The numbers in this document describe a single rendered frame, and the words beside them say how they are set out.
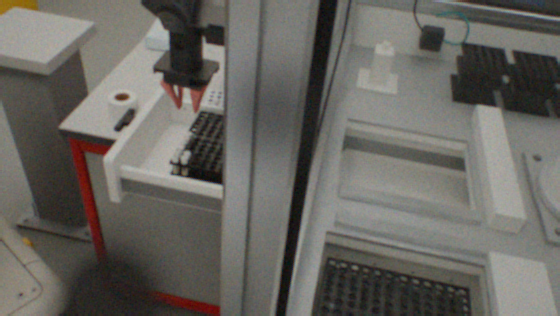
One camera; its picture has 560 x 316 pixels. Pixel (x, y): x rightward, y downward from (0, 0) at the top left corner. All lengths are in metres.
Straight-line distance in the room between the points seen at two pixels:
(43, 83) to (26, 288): 0.60
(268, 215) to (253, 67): 0.10
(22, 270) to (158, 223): 0.43
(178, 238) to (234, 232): 1.14
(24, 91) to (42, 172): 0.34
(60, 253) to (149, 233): 0.63
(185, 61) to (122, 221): 0.72
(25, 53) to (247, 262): 1.37
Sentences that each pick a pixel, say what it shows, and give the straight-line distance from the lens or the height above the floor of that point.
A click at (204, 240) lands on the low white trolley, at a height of 0.44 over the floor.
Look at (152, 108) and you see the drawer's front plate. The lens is 1.05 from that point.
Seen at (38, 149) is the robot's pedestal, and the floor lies 0.38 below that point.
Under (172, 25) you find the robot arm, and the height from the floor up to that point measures 1.17.
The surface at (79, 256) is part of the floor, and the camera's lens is 2.02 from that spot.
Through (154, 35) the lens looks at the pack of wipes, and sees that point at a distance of 1.59.
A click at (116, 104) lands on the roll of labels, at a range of 1.29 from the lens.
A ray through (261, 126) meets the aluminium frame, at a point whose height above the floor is 1.37.
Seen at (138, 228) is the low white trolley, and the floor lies 0.43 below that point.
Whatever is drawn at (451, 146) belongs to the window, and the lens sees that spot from 0.27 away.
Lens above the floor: 1.52
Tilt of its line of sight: 40 degrees down
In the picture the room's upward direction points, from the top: 7 degrees clockwise
